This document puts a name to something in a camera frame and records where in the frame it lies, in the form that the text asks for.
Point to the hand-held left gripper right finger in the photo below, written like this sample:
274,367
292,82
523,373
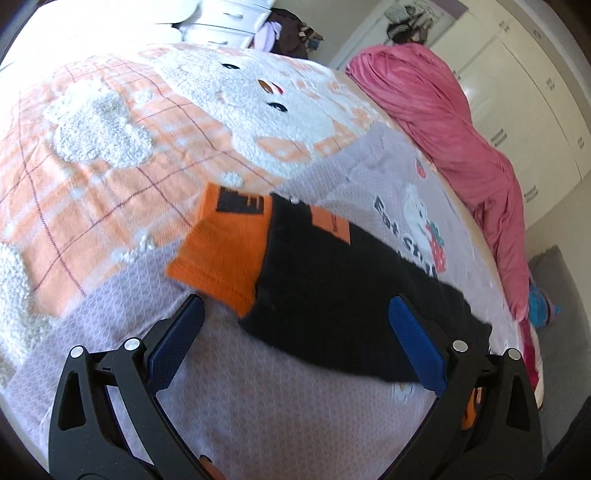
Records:
418,339

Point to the red patterned cloth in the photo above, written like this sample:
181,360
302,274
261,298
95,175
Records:
533,364

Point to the white chest of drawers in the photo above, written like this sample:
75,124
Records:
226,21

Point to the lilac strawberry print bed sheet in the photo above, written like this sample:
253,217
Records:
295,415

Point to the grey quilted mat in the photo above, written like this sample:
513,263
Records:
570,369

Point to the wall-hung dark accessories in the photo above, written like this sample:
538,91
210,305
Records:
408,21

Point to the black and orange garment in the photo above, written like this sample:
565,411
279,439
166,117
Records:
337,281

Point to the blue striped cloth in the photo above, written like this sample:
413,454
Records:
540,302

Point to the orange plaid bear blanket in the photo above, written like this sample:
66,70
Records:
92,184

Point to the pile of dark clothes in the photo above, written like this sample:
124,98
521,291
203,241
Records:
288,34

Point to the white wardrobe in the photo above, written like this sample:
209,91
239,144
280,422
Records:
521,87

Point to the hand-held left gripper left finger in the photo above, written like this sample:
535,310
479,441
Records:
178,334

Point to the pink duvet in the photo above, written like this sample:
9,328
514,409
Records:
434,115

